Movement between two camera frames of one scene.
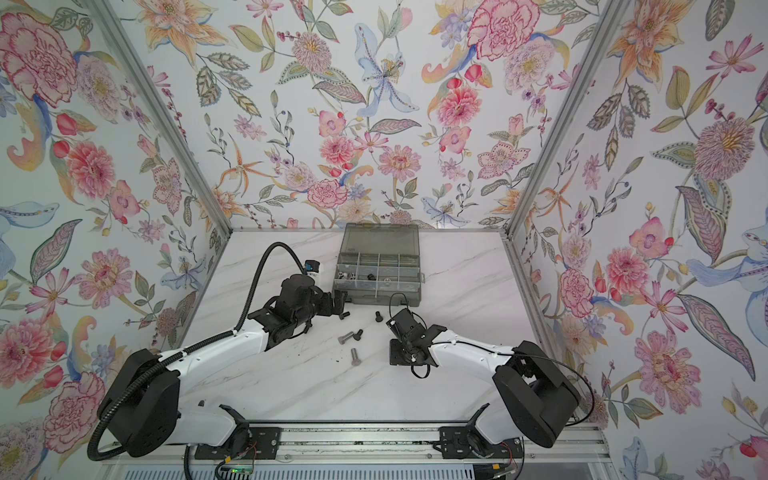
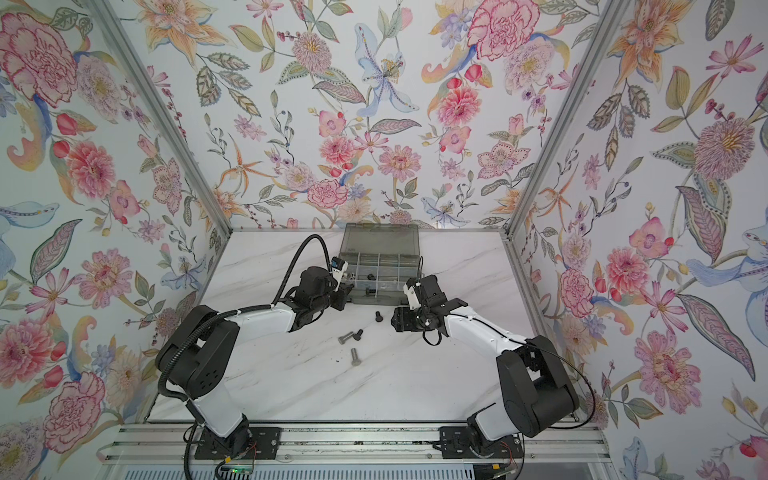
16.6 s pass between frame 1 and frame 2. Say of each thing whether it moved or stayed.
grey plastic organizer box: stayed
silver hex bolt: stayed
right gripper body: moved
